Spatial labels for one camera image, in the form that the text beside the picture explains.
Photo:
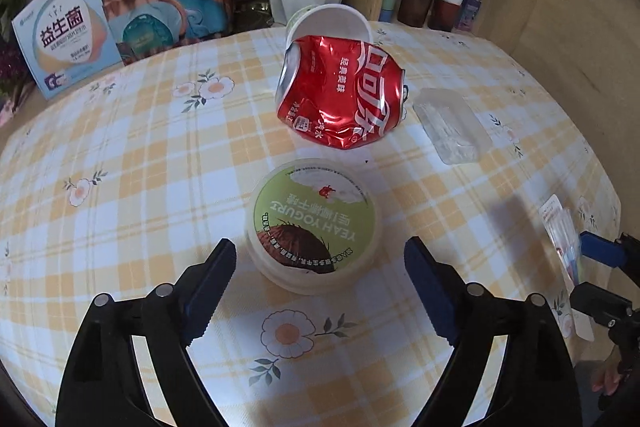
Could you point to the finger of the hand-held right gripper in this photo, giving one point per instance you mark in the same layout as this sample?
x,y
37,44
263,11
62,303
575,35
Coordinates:
x,y
600,249
600,302

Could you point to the white paper cup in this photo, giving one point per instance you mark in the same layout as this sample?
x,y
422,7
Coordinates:
x,y
330,22

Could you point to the person's right hand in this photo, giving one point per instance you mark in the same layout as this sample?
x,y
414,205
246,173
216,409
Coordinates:
x,y
607,377

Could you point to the blue probiotic box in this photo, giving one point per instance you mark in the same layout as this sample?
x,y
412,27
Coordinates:
x,y
70,32

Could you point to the green lidded yogurt tub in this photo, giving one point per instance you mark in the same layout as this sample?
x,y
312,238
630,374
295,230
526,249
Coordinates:
x,y
310,227

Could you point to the small blue purple box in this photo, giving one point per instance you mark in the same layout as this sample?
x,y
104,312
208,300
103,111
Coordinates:
x,y
469,14

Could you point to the crushed red soda can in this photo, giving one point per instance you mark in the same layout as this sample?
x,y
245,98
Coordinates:
x,y
340,97

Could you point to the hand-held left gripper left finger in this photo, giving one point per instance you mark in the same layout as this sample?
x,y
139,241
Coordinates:
x,y
212,287

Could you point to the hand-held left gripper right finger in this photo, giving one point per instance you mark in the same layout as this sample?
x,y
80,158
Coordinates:
x,y
430,287

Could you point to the brown plastic cup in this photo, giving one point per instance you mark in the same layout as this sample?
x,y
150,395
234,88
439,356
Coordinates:
x,y
415,7

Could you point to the red cup with white lid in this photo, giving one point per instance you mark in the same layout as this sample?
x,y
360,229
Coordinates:
x,y
445,14

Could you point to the copper striped teal box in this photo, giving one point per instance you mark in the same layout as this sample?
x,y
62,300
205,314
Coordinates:
x,y
150,27

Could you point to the silver metal container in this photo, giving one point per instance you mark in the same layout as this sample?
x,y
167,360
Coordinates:
x,y
250,2

